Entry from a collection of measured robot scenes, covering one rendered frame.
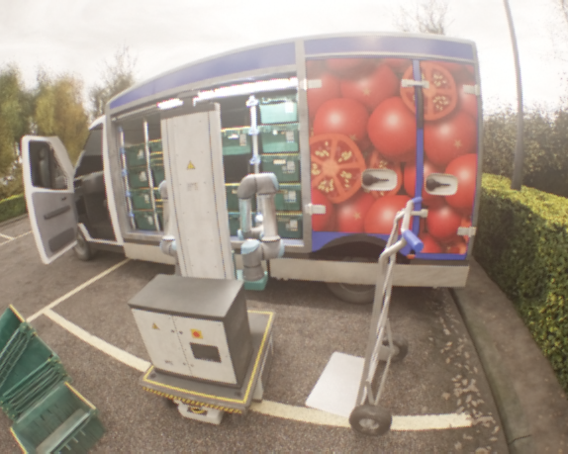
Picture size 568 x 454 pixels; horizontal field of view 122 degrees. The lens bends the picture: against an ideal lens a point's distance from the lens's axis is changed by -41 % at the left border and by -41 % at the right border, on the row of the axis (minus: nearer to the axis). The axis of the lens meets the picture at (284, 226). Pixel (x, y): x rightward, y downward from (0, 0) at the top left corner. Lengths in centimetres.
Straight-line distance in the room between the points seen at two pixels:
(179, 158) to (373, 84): 152
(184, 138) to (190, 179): 23
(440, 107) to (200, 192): 186
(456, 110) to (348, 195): 116
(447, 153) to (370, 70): 89
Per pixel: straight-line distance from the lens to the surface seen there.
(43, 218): 406
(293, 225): 250
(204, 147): 144
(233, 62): 253
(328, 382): 196
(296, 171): 240
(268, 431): 174
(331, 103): 218
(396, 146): 217
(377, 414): 154
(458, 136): 230
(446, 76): 235
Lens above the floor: 152
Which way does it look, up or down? 17 degrees down
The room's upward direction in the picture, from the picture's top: 3 degrees counter-clockwise
